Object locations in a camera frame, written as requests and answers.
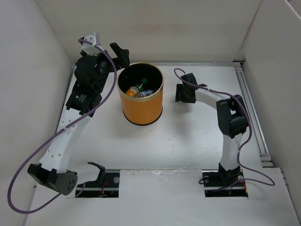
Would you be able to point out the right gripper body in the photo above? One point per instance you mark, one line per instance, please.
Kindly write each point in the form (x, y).
(180, 90)

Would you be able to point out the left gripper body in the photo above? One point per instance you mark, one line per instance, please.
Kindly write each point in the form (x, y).
(106, 66)

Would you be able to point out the green plastic bottle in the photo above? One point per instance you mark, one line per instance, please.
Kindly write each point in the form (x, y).
(140, 85)

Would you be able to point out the orange juice bottle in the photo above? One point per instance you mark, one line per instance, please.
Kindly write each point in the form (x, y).
(132, 91)

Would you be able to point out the clear bottle with white cap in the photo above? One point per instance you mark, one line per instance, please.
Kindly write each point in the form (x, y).
(145, 93)

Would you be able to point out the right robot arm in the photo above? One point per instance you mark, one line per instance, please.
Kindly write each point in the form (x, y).
(233, 122)

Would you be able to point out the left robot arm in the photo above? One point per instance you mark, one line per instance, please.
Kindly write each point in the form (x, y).
(52, 169)

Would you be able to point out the orange cylindrical bin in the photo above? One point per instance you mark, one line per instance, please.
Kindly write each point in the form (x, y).
(146, 110)

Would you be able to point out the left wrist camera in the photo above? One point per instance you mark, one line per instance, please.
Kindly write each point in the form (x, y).
(89, 43)

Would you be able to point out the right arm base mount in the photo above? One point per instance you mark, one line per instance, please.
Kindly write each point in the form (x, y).
(215, 186)

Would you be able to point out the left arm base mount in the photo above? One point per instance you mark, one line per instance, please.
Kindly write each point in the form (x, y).
(108, 187)

